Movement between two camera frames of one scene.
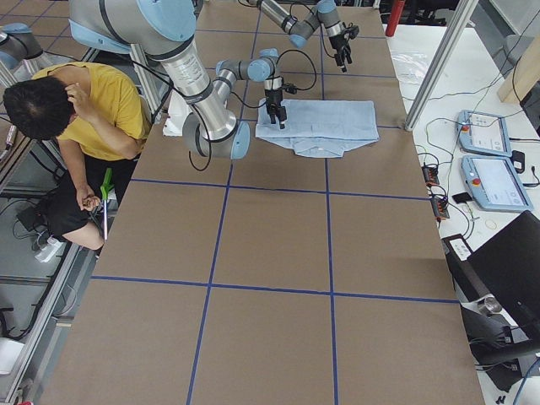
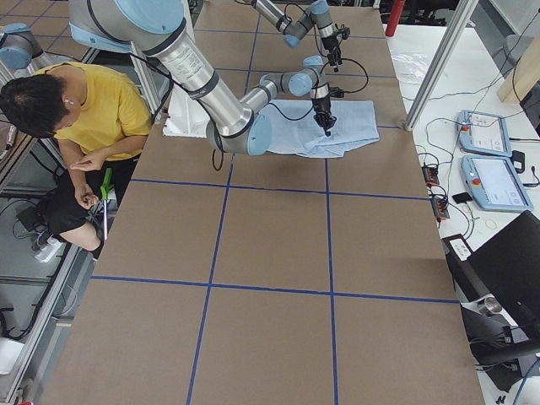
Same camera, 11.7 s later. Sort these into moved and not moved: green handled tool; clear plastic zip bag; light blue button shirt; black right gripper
Moved: black right gripper
Not moved: clear plastic zip bag; green handled tool; light blue button shirt
